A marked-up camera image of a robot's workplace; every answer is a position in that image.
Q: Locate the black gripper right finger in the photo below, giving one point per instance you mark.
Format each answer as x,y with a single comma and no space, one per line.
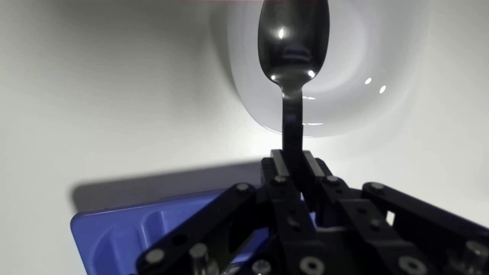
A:
366,214

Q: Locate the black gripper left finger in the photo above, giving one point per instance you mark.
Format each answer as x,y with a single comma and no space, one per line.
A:
284,214

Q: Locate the silver tablespoon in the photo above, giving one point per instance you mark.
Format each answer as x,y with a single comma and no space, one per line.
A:
292,46

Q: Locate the blue plastic cutlery tray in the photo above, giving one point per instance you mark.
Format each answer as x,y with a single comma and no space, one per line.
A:
116,234

